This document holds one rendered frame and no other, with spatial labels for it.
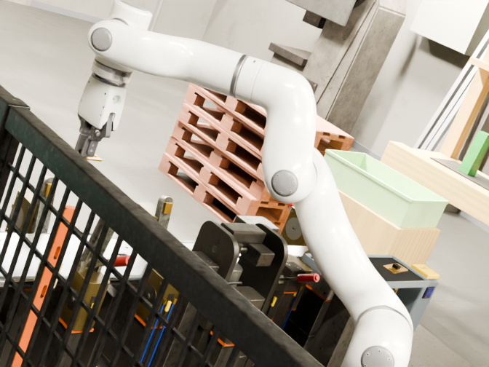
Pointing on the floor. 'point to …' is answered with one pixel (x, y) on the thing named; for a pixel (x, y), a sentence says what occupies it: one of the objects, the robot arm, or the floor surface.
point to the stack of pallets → (231, 154)
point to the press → (343, 53)
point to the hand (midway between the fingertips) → (86, 145)
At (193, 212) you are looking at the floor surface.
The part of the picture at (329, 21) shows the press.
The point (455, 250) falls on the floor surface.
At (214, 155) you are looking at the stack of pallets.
